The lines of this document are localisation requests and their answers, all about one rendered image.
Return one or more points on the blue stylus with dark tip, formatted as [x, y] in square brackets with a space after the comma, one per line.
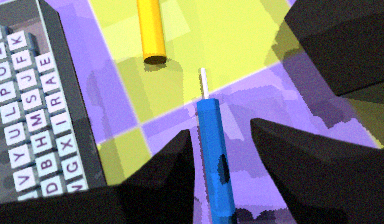
[215, 158]

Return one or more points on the yellow cylinder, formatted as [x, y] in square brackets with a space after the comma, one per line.
[151, 32]

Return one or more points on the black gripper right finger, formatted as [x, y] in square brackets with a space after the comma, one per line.
[321, 179]

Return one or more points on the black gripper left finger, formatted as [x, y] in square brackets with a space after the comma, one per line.
[159, 192]

